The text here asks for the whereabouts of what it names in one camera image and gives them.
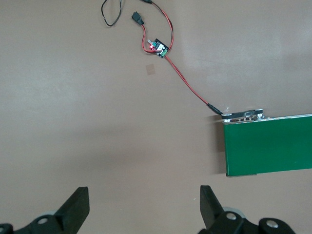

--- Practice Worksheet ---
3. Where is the green conveyor belt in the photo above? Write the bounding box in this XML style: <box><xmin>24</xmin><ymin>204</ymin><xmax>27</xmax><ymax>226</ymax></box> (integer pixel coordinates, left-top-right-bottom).
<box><xmin>220</xmin><ymin>108</ymin><xmax>312</xmax><ymax>178</ymax></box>

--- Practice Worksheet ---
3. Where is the small speed controller board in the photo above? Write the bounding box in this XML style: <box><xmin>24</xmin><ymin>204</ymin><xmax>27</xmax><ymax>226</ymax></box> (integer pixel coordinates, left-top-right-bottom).
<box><xmin>147</xmin><ymin>38</ymin><xmax>170</xmax><ymax>60</ymax></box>

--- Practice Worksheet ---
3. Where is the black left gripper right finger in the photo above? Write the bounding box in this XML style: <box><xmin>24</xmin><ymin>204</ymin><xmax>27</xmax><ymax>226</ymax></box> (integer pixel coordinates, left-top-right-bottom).
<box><xmin>198</xmin><ymin>185</ymin><xmax>263</xmax><ymax>234</ymax></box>

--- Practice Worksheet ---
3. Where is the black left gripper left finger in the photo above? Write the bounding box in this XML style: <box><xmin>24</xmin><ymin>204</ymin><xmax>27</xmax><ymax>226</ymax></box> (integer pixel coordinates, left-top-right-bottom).
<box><xmin>14</xmin><ymin>186</ymin><xmax>90</xmax><ymax>234</ymax></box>

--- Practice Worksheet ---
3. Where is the black plug with red lead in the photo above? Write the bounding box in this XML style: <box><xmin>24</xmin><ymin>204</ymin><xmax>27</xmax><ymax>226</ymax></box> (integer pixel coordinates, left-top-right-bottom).
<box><xmin>131</xmin><ymin>11</ymin><xmax>159</xmax><ymax>54</ymax></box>

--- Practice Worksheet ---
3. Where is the thin black cable loop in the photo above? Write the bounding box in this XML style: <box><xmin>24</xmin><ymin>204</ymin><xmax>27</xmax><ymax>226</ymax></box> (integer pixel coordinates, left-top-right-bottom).
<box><xmin>101</xmin><ymin>0</ymin><xmax>125</xmax><ymax>27</ymax></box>

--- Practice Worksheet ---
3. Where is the red power lead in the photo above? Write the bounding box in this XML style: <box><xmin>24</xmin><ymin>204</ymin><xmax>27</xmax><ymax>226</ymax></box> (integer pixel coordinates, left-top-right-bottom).
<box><xmin>140</xmin><ymin>0</ymin><xmax>175</xmax><ymax>52</ymax></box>

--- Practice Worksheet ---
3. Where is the red black motor cable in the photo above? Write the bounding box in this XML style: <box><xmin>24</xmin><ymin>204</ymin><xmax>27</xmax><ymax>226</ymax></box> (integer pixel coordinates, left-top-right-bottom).
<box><xmin>164</xmin><ymin>55</ymin><xmax>224</xmax><ymax>116</ymax></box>

